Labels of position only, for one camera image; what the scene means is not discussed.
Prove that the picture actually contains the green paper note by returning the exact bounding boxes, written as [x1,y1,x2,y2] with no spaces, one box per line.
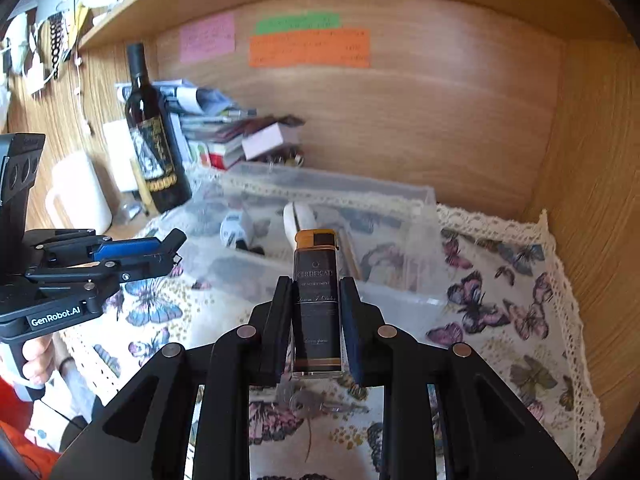
[255,12,341,36]

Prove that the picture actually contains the white mug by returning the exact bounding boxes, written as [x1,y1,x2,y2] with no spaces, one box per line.
[45,151,113,235]

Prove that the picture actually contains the black lighter with orange top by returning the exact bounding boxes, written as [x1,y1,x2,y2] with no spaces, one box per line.
[291,230,346,378]

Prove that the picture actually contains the dark wine bottle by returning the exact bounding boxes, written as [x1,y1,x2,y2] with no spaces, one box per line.
[124,42,193,214]

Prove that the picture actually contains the person's orange clothing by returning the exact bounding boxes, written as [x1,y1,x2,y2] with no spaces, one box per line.
[0,376,62,480]

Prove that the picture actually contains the person's left hand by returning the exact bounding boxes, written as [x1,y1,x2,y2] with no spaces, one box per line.
[22,332,60,386]

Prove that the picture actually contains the white round item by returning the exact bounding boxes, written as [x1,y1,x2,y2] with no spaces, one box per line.
[220,211,257,250]

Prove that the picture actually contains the white oblong plastic item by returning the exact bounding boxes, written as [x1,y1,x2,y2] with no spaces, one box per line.
[282,201,315,251]

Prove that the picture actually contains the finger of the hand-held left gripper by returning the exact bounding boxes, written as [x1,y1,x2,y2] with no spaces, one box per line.
[35,228,187,263]
[25,251,182,287]

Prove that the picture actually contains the patterned hanging strap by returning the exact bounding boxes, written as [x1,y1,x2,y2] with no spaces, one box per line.
[47,10,69,81]

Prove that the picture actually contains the orange paper note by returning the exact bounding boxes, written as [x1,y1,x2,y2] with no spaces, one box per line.
[249,28,372,69]

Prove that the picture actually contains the white charger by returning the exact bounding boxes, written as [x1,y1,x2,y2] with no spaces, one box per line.
[25,57,52,100]

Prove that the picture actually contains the clear plastic bin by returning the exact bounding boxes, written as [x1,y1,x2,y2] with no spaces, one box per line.
[200,160,448,311]

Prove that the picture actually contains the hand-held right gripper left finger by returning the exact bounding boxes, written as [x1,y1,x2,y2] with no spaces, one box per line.
[47,277,296,480]

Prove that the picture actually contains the white carton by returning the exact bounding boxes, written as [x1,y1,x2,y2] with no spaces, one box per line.
[102,120,147,194]

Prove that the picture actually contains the silver keys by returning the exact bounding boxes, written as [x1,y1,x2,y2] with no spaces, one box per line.
[275,384,371,419]

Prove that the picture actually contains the small white box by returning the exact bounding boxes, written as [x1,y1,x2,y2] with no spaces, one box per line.
[242,122,301,161]

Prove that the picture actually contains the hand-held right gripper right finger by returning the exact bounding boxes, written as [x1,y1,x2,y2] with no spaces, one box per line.
[339,276,593,480]

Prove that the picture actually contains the stack of books and papers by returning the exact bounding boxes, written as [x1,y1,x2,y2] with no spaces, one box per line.
[115,79,306,171]

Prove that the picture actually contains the pink paper note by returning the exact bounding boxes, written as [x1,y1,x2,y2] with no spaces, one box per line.
[180,12,236,63]

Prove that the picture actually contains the butterfly print lace cloth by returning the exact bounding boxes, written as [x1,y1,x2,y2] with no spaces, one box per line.
[50,165,603,480]

